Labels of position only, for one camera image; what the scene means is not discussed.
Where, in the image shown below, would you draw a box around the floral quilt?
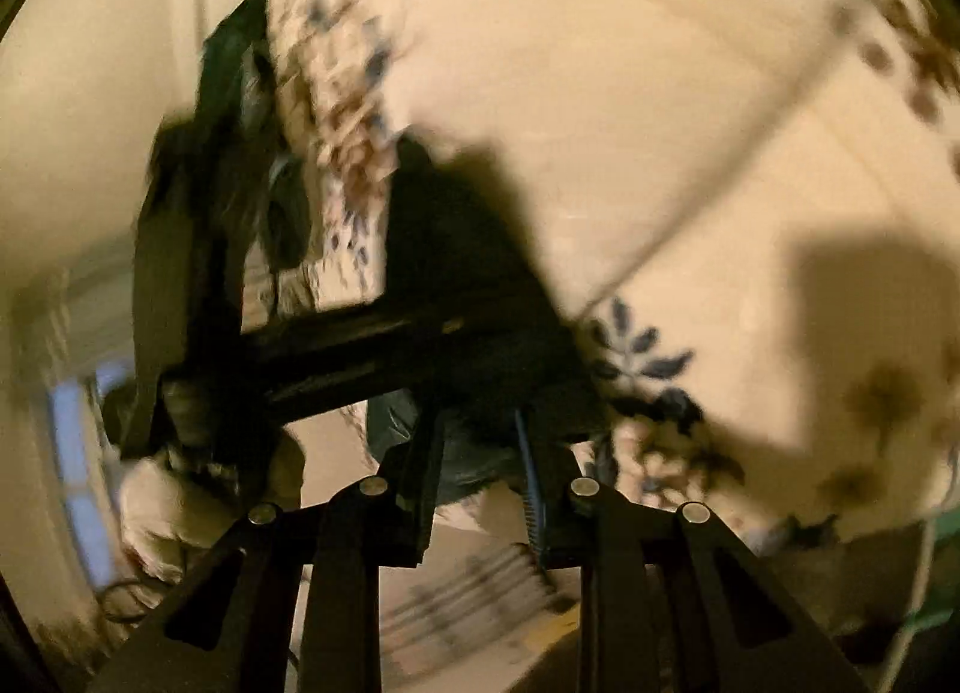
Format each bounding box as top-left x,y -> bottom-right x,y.
266,0 -> 960,555

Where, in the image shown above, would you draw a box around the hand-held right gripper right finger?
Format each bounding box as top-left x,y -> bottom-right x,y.
514,404 -> 875,693

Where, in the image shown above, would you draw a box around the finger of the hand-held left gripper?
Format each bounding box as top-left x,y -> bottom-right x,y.
259,348 -> 601,431
241,301 -> 571,368

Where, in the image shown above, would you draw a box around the window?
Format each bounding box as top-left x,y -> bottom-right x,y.
43,361 -> 115,593

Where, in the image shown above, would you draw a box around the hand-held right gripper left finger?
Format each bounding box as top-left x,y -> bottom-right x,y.
88,399 -> 445,693

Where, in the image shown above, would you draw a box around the dark blue jeans pants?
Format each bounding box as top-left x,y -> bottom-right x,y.
366,385 -> 530,510

